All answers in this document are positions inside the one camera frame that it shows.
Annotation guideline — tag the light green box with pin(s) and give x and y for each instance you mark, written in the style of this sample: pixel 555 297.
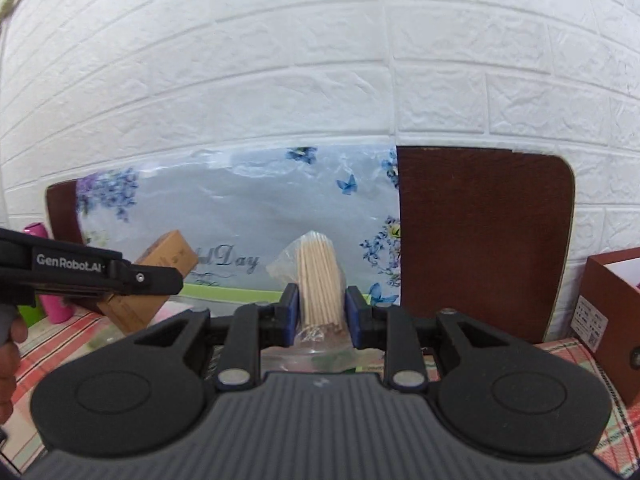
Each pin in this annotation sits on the light green box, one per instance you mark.
pixel 235 294

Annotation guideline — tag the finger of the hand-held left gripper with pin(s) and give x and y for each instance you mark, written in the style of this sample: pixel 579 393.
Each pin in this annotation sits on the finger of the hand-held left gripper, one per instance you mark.
pixel 150 280

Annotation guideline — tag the plaid bed sheet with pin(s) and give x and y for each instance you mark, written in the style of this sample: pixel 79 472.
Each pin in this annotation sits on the plaid bed sheet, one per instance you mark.
pixel 75 340

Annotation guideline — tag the bag of wooden sticks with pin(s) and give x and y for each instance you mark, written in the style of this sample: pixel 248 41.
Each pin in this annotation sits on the bag of wooden sticks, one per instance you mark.
pixel 317 280

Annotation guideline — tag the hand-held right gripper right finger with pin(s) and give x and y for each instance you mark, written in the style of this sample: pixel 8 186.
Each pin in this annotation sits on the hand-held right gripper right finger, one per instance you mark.
pixel 354 317

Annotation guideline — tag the brown cardboard box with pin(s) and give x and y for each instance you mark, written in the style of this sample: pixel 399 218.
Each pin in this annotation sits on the brown cardboard box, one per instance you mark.
pixel 610 310

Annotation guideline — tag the person's left hand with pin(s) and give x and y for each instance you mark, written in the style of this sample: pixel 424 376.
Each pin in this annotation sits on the person's left hand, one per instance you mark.
pixel 10 375

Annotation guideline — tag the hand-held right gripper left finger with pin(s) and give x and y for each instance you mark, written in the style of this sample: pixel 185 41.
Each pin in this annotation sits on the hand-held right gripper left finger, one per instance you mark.
pixel 290 317

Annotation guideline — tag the floral plastic bag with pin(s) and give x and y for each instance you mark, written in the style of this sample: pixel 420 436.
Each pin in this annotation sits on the floral plastic bag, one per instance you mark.
pixel 250 200

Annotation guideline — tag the gold rectangular box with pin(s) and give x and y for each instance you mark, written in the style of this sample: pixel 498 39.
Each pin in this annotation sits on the gold rectangular box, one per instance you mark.
pixel 170 255

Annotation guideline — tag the pink thermos bottle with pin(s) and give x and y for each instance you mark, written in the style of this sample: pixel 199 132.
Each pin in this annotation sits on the pink thermos bottle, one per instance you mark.
pixel 57 310

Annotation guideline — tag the brown wooden headboard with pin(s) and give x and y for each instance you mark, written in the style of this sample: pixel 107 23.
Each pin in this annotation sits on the brown wooden headboard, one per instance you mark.
pixel 480 240

